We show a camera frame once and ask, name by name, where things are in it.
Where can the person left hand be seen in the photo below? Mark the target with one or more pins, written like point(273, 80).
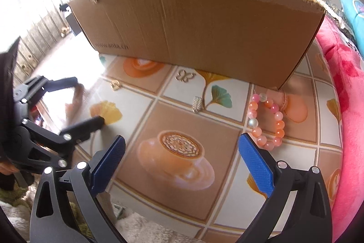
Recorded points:
point(7, 168)

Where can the pink floral blanket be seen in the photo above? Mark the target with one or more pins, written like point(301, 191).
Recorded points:
point(346, 68)

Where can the gold butterfly brooch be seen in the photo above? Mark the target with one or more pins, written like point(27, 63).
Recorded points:
point(184, 76)

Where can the patterned tablecloth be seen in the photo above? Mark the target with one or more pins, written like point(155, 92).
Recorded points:
point(182, 169)

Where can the blue cartoon pillow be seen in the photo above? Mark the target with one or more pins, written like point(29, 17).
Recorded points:
point(353, 10)

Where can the dark grey cabinet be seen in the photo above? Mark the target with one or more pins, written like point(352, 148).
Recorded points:
point(73, 23)

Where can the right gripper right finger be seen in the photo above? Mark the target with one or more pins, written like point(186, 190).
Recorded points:
point(310, 216)

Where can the silver rhinestone pendant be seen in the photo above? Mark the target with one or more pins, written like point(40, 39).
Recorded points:
point(197, 104)

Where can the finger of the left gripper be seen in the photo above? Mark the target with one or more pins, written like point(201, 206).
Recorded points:
point(42, 148)
point(37, 87)

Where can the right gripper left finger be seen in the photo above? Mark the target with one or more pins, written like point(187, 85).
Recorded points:
point(52, 219)

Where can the grey lace pillow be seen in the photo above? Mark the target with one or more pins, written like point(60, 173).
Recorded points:
point(337, 16)

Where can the brown cardboard box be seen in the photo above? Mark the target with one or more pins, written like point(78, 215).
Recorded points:
point(258, 41)

